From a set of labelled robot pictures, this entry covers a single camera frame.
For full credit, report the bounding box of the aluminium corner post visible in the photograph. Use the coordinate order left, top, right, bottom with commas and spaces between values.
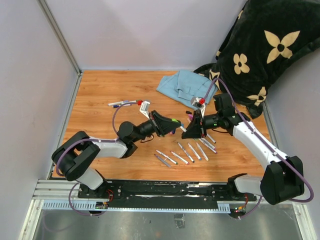
36, 0, 83, 76

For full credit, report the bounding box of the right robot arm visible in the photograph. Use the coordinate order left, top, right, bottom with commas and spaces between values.
181, 93, 305, 205

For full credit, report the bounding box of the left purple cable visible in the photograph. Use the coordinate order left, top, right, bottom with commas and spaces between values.
55, 100, 140, 217

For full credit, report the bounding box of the magenta cap marker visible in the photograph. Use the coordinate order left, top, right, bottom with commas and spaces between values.
199, 139, 217, 154

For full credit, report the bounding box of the grey blue cap marker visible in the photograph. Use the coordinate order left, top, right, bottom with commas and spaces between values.
108, 100, 129, 106

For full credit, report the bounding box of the white slim marker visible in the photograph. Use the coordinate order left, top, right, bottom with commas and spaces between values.
196, 142, 209, 161

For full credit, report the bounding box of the black marker pen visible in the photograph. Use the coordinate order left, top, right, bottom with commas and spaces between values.
207, 134, 216, 144

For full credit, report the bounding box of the light blue cap marker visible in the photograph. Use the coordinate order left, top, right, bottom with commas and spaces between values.
187, 143, 202, 161

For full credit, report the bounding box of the black floral blanket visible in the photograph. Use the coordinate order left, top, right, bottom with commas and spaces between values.
195, 0, 320, 119

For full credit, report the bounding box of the pink marker pen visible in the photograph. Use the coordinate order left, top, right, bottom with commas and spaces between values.
201, 138, 216, 150

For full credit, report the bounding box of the red pink cap marker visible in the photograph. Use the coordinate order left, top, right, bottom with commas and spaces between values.
170, 151, 189, 165

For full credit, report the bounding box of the light blue cloth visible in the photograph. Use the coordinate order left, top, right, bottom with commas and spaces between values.
156, 70, 212, 110

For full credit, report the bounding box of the dark blue cap marker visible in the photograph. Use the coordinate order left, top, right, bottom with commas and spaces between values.
177, 142, 195, 163

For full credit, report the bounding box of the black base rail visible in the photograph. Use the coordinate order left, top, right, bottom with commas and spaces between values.
77, 180, 257, 210

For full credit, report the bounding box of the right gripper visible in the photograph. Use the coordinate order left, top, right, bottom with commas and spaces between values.
182, 109, 223, 139

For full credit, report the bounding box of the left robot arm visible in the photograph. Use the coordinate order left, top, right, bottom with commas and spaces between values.
51, 110, 182, 198

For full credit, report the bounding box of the green cap marker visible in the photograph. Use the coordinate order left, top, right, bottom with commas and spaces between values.
155, 150, 178, 165

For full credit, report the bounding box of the navy green marker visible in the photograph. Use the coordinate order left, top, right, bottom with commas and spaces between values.
112, 100, 137, 109

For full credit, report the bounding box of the lavender marker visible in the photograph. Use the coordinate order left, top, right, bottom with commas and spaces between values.
154, 154, 171, 168

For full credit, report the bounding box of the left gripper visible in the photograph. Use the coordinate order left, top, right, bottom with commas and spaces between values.
132, 109, 181, 143

